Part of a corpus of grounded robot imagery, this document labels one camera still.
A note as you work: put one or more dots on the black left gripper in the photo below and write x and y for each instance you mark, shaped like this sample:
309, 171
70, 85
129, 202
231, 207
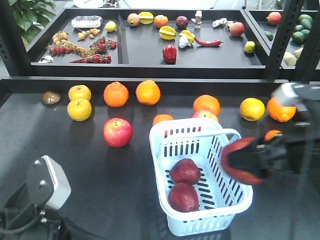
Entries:
25, 218

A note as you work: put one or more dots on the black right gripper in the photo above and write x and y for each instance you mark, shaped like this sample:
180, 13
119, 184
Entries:
287, 151

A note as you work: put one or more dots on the red apple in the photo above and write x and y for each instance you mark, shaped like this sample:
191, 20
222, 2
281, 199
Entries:
117, 132
240, 162
183, 198
205, 114
185, 170

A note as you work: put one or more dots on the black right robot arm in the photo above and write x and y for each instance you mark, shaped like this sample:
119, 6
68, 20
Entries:
310, 95

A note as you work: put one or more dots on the orange right front left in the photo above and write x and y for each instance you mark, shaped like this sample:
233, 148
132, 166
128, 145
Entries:
270, 134

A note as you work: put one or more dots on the yellow grapefruit right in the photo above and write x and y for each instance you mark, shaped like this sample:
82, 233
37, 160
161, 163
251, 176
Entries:
252, 109

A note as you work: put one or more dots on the large orange far right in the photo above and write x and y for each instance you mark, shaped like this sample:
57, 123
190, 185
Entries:
278, 112

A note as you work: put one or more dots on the orange beside centre apple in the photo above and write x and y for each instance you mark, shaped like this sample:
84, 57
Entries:
207, 102

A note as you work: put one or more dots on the small orange centre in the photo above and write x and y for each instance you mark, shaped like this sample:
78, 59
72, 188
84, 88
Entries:
162, 117

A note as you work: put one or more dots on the black wooden fruit display table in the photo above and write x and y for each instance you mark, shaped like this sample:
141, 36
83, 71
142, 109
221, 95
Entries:
113, 190

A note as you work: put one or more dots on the red chili pepper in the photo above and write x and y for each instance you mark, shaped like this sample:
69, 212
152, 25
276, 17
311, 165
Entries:
213, 43

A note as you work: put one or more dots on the yellow pear front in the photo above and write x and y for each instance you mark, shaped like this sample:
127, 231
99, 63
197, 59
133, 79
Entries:
79, 109

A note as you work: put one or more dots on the yellow pear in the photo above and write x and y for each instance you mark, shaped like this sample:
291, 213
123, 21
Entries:
79, 92
79, 109

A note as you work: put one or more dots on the brown mushroom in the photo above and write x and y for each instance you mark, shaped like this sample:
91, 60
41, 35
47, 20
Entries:
51, 97

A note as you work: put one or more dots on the red bell pepper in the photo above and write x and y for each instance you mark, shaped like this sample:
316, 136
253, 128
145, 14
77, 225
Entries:
169, 53

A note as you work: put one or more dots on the white garlic bulb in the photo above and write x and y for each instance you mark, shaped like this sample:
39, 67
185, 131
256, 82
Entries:
183, 42

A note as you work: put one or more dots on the yellow pear back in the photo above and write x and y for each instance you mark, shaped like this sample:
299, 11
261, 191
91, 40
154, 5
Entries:
79, 92

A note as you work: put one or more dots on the orange back left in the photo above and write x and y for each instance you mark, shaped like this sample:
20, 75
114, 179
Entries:
115, 94

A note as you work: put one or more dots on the yellow starfruit left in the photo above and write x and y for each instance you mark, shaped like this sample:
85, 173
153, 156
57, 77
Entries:
167, 32

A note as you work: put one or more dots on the purple mangosteen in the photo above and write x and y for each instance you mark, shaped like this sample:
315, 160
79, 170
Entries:
182, 22

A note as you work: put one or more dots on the black back display tray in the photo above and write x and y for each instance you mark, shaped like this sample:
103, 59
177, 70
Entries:
242, 53

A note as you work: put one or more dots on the green potted plant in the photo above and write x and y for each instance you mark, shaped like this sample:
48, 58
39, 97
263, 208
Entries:
32, 16

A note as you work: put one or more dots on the white electronic scale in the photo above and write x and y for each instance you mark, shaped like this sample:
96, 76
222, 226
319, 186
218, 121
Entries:
87, 21

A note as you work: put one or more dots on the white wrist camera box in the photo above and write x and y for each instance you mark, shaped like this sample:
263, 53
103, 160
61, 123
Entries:
47, 183
287, 96

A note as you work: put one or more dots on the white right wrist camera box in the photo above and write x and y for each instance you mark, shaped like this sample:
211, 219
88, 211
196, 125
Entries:
287, 96

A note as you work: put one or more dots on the black perforated rack post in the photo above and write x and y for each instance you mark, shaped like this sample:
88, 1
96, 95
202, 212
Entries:
306, 65

